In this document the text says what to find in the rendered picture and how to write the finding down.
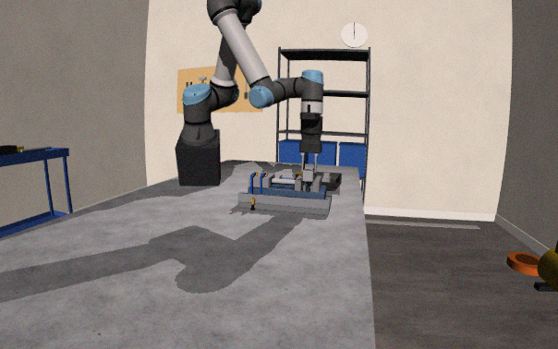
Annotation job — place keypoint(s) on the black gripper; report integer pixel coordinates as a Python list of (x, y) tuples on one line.
[(311, 130)]

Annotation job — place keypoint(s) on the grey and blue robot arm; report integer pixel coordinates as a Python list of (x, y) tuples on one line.
[(199, 100)]

